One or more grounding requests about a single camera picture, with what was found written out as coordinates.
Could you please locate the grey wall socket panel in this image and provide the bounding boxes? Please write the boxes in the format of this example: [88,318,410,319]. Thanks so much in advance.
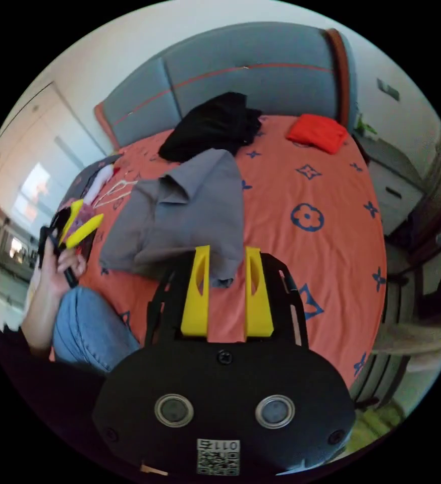
[376,77,401,102]

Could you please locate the person's body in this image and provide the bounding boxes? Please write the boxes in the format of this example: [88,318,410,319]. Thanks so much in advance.
[0,285,142,416]

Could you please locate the red folded garment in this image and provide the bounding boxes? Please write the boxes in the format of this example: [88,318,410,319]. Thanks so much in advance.
[285,113,349,155]

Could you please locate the white wardrobe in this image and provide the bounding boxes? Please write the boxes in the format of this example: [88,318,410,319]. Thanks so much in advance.
[0,81,109,243]

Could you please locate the person's left forearm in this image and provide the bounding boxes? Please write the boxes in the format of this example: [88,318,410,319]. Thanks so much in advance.
[20,294,68,358]

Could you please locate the green plant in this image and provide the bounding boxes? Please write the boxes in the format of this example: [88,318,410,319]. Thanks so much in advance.
[355,113,378,137]

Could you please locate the grey nightstand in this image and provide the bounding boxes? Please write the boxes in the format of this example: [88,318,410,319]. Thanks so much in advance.
[353,132,425,237]

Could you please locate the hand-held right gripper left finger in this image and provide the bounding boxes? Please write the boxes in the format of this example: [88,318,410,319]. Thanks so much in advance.
[180,245,210,338]

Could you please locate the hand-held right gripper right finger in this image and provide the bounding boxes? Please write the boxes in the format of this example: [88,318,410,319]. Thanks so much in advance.
[245,246,274,338]

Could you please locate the pile of colourful clothes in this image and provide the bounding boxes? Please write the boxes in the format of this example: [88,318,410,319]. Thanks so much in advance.
[60,155,125,243]

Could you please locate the person's left hand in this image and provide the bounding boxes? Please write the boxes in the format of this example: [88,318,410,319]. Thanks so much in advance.
[34,248,88,301]

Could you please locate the bed with orange printed sheet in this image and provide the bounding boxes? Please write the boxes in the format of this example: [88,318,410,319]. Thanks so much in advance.
[52,21,392,398]

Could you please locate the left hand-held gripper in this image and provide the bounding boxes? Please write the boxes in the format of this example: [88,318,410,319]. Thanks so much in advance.
[37,199,104,289]

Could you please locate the pile of black clothes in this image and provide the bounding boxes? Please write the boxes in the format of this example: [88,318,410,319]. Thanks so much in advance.
[158,91,263,162]

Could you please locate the brown long pants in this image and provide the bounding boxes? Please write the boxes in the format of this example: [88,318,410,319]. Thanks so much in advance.
[98,148,246,289]

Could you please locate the white clothes hanger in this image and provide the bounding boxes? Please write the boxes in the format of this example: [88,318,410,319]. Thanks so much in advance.
[91,178,140,209]

